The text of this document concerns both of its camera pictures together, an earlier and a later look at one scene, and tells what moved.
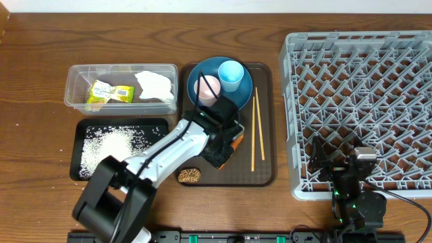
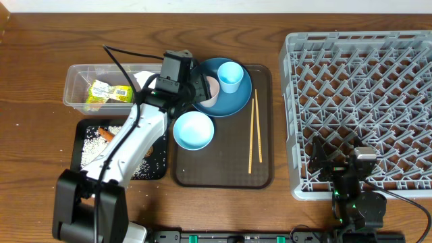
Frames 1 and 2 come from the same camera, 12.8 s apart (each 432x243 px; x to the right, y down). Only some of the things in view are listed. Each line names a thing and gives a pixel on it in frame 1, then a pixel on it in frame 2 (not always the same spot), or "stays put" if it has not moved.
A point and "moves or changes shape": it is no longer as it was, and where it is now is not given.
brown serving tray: x=254 y=163 stays put
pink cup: x=206 y=95 stays put
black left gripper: x=222 y=148 to x=202 y=89
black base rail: x=252 y=237 stays put
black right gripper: x=338 y=168 stays put
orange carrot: x=234 y=144 to x=106 y=135
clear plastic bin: x=126 y=89 stays put
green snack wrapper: x=100 y=93 stays put
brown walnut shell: x=189 y=175 moves or changes shape
